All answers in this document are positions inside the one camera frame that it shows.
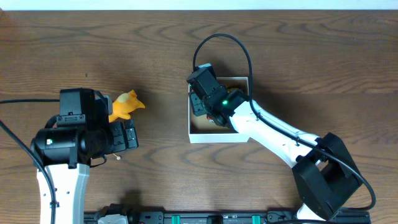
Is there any yellow grey toy truck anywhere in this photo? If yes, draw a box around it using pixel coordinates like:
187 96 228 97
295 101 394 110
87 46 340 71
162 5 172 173
227 88 242 93

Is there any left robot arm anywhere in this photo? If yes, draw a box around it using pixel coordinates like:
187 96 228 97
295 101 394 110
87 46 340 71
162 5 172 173
30 119 139 223

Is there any cream pellet drum toy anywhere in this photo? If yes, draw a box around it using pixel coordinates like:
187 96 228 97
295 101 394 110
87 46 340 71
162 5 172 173
112 152 121 161

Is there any white cardboard box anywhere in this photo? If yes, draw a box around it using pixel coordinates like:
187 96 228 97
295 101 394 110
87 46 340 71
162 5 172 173
188 77 249 144

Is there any red toy fire truck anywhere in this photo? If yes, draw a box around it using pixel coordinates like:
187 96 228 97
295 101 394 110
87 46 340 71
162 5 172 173
206 115 215 123

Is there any orange rubber animal toy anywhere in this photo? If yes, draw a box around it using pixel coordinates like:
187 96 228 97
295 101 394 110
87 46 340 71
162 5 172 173
108 90 146 123

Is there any black mounting rail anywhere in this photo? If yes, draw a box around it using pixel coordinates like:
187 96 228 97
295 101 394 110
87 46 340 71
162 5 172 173
83 203 371 224

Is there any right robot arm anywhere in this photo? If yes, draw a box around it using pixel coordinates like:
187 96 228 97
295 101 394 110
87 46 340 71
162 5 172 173
188 86 365 221

